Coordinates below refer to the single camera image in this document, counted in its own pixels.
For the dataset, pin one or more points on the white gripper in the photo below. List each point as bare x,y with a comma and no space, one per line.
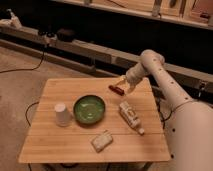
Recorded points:
133,76

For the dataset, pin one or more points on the green ceramic bowl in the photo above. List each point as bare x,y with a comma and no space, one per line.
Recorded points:
89,109

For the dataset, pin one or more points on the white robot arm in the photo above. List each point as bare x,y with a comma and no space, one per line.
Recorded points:
192,141

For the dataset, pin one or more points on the small red object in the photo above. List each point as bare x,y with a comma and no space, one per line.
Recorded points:
117,90

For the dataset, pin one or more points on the white plastic bottle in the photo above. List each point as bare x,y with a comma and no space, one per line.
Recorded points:
131,118

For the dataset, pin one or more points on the white paper cup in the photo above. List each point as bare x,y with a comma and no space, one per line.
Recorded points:
63,116

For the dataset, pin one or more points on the dark device on ledge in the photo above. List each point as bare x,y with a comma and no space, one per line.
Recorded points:
65,35

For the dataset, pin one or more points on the white object on ledge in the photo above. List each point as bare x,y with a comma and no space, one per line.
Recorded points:
13,21

